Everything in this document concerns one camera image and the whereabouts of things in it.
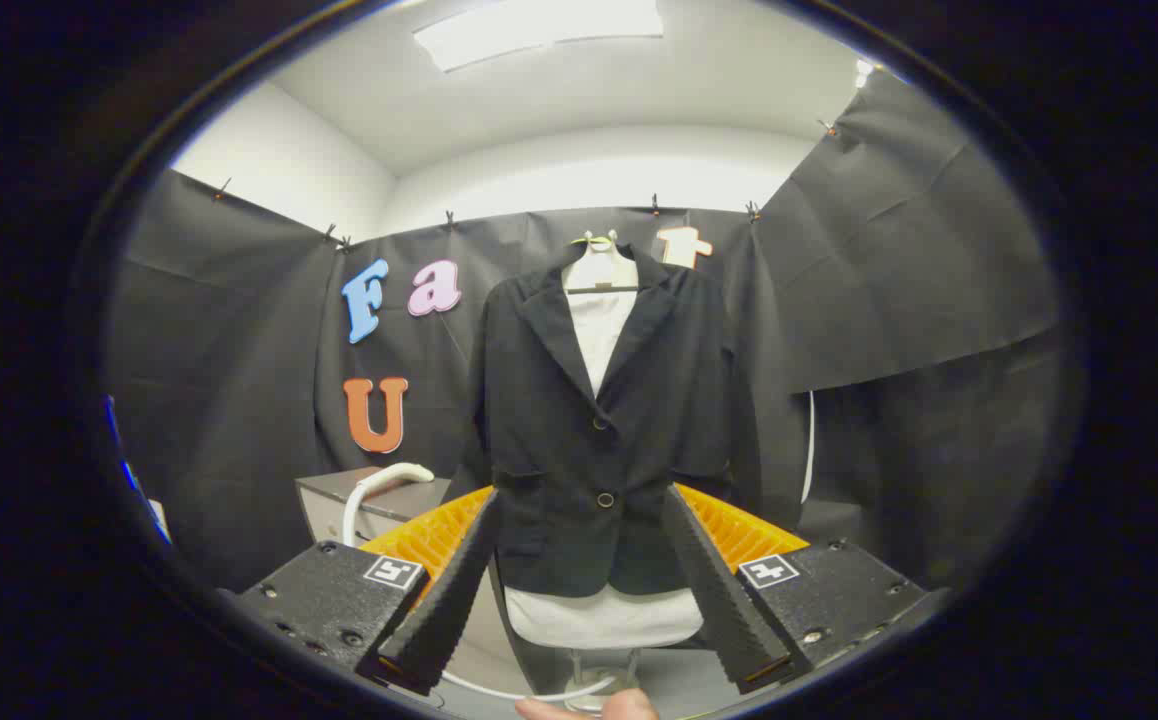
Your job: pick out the rectangular ceiling light panel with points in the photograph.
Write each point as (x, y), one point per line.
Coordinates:
(539, 25)

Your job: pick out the grey filing cabinet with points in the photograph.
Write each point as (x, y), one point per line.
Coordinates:
(399, 498)

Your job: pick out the white vertical ironing board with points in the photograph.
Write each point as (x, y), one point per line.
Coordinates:
(604, 330)

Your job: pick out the white garment steamer head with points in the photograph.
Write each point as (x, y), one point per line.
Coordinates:
(379, 475)

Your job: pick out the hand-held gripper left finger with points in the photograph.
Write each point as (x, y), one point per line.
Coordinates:
(454, 600)

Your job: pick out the small bright ceiling light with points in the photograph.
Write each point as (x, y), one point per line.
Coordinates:
(864, 70)

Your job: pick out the black backdrop cloth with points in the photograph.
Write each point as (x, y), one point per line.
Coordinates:
(239, 400)

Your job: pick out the row of small cloth clips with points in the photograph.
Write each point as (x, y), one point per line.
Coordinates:
(450, 219)

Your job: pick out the white plastic clothes hanger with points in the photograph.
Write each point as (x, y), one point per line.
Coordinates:
(601, 265)

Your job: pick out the black blazer jacket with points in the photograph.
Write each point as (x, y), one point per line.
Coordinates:
(559, 450)

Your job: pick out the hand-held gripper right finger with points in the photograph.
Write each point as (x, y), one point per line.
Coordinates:
(719, 600)

